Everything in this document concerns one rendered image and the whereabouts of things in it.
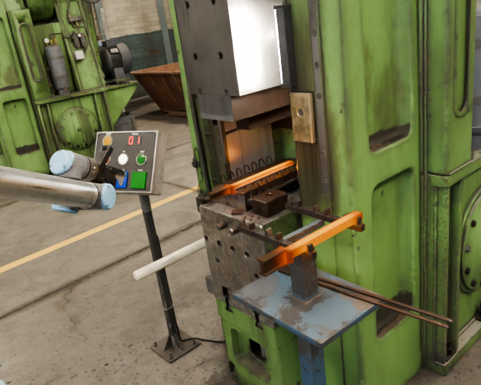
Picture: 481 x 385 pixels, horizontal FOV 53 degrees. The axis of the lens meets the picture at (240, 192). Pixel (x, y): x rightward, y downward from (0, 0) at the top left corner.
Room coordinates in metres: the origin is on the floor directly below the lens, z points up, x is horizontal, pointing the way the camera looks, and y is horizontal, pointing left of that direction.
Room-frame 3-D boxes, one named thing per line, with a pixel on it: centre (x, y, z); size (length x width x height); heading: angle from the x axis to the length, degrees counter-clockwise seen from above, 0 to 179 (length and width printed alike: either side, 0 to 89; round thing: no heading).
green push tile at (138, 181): (2.05, 0.43, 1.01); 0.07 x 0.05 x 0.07; 64
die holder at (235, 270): (1.91, -0.16, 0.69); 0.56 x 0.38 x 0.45; 129
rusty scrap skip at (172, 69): (9.01, 0.67, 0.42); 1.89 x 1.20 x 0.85; 41
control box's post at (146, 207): (2.20, 0.46, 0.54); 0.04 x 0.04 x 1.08; 39
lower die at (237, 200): (1.95, -0.11, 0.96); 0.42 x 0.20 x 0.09; 129
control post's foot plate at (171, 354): (2.21, 0.46, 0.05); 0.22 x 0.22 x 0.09; 39
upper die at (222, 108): (1.95, -0.11, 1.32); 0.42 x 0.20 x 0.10; 129
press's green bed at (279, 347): (1.91, -0.16, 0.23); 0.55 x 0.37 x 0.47; 129
